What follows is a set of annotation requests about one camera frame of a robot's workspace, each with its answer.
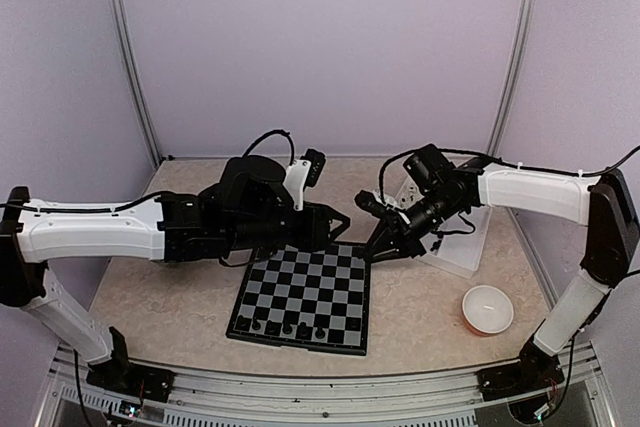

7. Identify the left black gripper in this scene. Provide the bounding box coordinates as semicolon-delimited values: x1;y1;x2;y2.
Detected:
225;201;351;254

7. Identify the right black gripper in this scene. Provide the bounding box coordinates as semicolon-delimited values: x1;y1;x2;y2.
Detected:
363;189;465;262

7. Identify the black grey chessboard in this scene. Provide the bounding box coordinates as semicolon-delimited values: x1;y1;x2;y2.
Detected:
226;242;371;356

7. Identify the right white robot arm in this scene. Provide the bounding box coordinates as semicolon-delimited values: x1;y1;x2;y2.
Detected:
355;144;639;391

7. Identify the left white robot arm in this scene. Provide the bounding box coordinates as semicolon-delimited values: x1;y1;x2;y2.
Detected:
1;149;350;392

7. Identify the black chess pieces pile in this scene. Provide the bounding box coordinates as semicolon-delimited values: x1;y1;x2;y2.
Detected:
430;240;442;252

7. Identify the white chess pieces pile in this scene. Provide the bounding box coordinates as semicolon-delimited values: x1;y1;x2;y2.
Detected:
406;184;421;203

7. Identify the white plastic piece tray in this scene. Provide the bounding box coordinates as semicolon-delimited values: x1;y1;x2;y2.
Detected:
416;207;492;279

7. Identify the white orange bowl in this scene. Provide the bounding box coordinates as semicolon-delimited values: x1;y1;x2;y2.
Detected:
461;285;514;336

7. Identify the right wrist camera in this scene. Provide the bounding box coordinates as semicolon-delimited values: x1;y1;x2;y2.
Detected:
354;190;399;220

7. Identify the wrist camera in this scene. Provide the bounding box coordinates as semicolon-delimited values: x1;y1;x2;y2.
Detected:
354;190;399;220
283;148;326;211

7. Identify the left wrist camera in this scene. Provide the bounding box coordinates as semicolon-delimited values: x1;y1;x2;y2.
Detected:
283;148;326;211

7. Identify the aluminium front rail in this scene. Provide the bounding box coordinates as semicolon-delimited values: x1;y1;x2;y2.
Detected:
31;344;616;426

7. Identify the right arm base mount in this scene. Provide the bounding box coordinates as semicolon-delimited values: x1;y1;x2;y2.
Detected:
476;363;565;401

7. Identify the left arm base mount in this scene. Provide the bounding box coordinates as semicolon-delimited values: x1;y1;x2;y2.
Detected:
86;362;175;403

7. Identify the right aluminium frame post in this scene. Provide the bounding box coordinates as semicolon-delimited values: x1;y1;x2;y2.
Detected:
487;0;536;156

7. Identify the aluminium frame post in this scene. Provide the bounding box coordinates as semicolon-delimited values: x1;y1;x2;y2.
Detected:
109;0;163;168
487;0;536;156

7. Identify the left aluminium frame post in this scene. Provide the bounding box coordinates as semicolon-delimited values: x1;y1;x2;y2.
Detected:
109;0;163;168

